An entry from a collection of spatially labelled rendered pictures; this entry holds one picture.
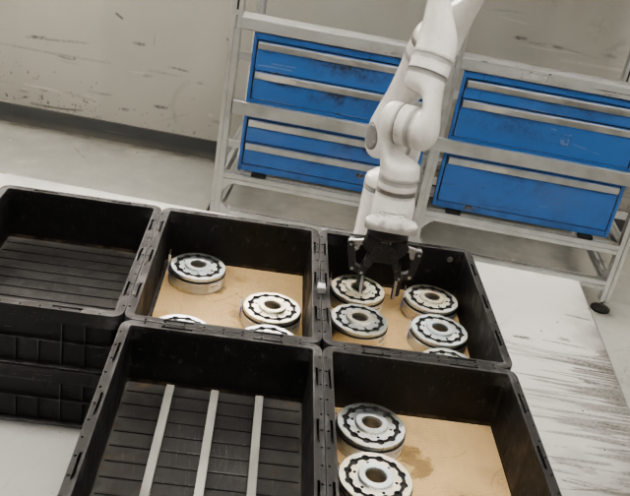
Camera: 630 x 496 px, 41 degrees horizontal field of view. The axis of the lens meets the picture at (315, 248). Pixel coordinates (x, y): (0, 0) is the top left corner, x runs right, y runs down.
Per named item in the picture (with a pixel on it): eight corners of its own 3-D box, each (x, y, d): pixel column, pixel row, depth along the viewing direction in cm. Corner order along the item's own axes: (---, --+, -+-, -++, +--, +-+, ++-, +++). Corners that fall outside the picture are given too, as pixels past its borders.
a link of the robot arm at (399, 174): (360, 186, 147) (405, 202, 143) (374, 100, 140) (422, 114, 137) (378, 177, 152) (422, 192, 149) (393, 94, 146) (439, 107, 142)
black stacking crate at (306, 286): (159, 261, 165) (163, 209, 160) (308, 281, 167) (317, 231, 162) (119, 383, 130) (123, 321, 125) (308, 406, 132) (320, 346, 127)
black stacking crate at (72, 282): (4, 240, 163) (3, 186, 157) (157, 261, 165) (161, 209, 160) (-81, 357, 127) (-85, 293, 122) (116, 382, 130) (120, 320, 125)
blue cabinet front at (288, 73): (237, 167, 342) (255, 31, 317) (411, 200, 341) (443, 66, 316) (236, 170, 339) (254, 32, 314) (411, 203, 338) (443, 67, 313)
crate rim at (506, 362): (317, 239, 163) (319, 227, 162) (467, 260, 166) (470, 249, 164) (320, 357, 128) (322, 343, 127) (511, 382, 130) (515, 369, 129)
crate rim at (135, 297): (162, 217, 161) (163, 206, 160) (317, 239, 163) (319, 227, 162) (121, 331, 125) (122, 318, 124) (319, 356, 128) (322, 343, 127)
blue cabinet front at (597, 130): (431, 204, 341) (464, 70, 316) (606, 236, 340) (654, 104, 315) (431, 207, 338) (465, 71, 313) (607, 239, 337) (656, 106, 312)
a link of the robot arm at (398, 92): (403, 28, 155) (447, 32, 159) (355, 137, 174) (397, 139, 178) (418, 59, 149) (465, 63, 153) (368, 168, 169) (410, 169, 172)
